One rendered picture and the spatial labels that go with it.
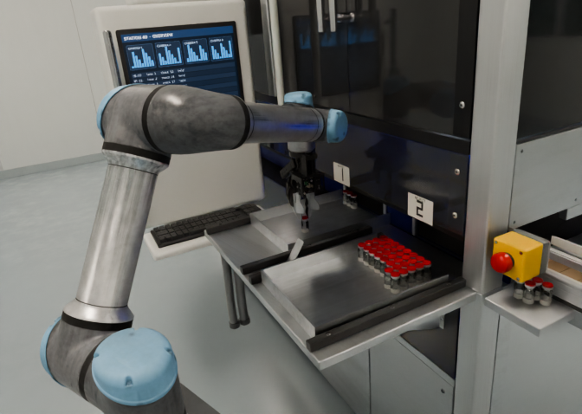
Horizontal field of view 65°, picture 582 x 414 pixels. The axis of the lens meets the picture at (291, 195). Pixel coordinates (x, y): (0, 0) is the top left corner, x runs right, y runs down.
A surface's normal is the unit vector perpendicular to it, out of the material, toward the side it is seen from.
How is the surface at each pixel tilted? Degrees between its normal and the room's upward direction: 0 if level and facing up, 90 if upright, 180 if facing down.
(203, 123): 86
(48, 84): 90
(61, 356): 58
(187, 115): 72
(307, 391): 0
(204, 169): 90
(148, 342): 7
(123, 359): 7
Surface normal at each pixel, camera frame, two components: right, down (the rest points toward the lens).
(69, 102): 0.46, 0.29
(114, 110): -0.54, -0.16
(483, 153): -0.88, 0.23
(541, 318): -0.07, -0.93
